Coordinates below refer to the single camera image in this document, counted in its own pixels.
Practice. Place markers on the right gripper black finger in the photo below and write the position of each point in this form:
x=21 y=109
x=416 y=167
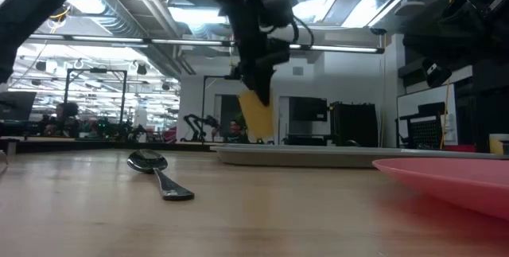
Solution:
x=436 y=75

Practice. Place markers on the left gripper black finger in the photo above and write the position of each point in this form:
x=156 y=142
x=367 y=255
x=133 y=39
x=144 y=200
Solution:
x=247 y=82
x=263 y=86

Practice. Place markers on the pink plastic plate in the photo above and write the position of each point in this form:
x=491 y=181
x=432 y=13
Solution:
x=457 y=181

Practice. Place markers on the dark metal spoon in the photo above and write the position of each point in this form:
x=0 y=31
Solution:
x=147 y=160

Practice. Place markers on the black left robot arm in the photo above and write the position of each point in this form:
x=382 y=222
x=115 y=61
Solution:
x=32 y=6

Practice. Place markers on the black background robot arm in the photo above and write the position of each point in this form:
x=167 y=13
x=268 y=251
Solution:
x=199 y=123

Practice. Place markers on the grey plastic tray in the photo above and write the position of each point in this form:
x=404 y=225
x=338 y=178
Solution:
x=298 y=157

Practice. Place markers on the white board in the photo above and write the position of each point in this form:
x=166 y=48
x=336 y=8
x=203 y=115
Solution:
x=413 y=103

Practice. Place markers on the person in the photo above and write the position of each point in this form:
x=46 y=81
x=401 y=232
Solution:
x=237 y=127
x=65 y=119

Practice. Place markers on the red cloth item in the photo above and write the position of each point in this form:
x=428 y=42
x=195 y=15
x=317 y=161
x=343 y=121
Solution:
x=459 y=148

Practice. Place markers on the black cabinet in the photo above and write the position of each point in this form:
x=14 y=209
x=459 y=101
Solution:
x=354 y=123

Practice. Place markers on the overhead light bar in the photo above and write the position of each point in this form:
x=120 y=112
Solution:
x=119 y=39

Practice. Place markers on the dark computer monitor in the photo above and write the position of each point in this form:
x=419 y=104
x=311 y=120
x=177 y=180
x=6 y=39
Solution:
x=16 y=106

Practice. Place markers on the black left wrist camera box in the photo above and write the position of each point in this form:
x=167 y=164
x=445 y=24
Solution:
x=276 y=4

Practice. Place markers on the black wall screen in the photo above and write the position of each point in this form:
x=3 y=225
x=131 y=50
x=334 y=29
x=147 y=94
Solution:
x=308 y=109

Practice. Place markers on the black rectangular stand frame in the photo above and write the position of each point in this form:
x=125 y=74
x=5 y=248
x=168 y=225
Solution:
x=124 y=98

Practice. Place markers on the black table frame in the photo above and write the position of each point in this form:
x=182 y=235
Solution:
x=99 y=145

